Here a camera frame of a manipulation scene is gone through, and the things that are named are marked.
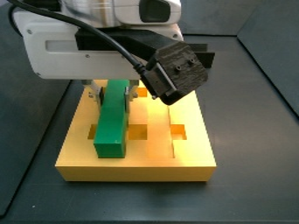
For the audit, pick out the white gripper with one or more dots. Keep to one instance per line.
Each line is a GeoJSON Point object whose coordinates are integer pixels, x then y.
{"type": "Point", "coordinates": [56, 59]}

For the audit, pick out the green rectangular block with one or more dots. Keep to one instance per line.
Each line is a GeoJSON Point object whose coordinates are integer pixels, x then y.
{"type": "Point", "coordinates": [111, 132]}

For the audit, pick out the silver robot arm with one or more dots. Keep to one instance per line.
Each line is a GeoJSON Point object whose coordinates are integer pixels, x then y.
{"type": "Point", "coordinates": [145, 7]}

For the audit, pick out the yellow slotted board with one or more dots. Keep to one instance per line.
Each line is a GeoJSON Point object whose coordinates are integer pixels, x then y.
{"type": "Point", "coordinates": [167, 144]}

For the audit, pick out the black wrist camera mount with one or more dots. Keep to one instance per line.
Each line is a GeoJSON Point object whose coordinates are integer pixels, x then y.
{"type": "Point", "coordinates": [167, 64]}

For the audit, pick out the black angle bracket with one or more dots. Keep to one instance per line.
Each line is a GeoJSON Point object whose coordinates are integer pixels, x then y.
{"type": "Point", "coordinates": [203, 54]}

